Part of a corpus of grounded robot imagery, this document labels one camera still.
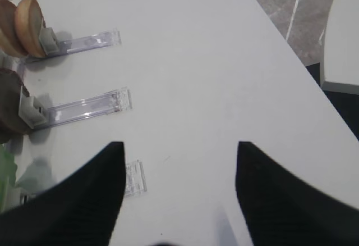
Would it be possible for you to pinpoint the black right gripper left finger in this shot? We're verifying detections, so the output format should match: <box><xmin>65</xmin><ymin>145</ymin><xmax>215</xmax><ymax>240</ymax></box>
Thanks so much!
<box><xmin>1</xmin><ymin>142</ymin><xmax>125</xmax><ymax>245</ymax></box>

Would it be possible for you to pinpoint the green lettuce leaf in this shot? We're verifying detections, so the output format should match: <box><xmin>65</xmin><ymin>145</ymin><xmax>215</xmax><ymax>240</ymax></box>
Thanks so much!
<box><xmin>1</xmin><ymin>144</ymin><xmax>17</xmax><ymax>212</ymax></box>

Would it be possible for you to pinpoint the clear acrylic bread rack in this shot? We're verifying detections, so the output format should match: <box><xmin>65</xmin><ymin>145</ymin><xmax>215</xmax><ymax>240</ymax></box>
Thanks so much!
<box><xmin>15</xmin><ymin>29</ymin><xmax>121</xmax><ymax>75</ymax></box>

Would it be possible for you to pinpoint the dark brown meat patty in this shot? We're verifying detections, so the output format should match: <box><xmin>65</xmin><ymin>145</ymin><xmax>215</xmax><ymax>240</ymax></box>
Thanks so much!
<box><xmin>1</xmin><ymin>68</ymin><xmax>31</xmax><ymax>144</ymax></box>

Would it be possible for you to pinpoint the rear bread slice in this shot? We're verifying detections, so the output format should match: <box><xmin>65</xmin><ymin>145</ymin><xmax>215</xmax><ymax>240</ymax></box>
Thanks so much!
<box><xmin>1</xmin><ymin>0</ymin><xmax>28</xmax><ymax>58</ymax></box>

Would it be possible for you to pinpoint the clear acrylic lettuce rack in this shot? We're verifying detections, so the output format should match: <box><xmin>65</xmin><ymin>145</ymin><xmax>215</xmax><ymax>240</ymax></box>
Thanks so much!
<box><xmin>9</xmin><ymin>159</ymin><xmax>147</xmax><ymax>206</ymax></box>

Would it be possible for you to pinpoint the clear acrylic patty rack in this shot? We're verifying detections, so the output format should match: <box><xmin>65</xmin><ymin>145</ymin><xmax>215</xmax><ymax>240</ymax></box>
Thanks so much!
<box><xmin>18</xmin><ymin>87</ymin><xmax>132</xmax><ymax>130</ymax></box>

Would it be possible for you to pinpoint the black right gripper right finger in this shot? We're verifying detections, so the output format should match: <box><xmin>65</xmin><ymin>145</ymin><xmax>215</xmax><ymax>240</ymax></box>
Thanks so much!
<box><xmin>235</xmin><ymin>142</ymin><xmax>358</xmax><ymax>245</ymax></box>

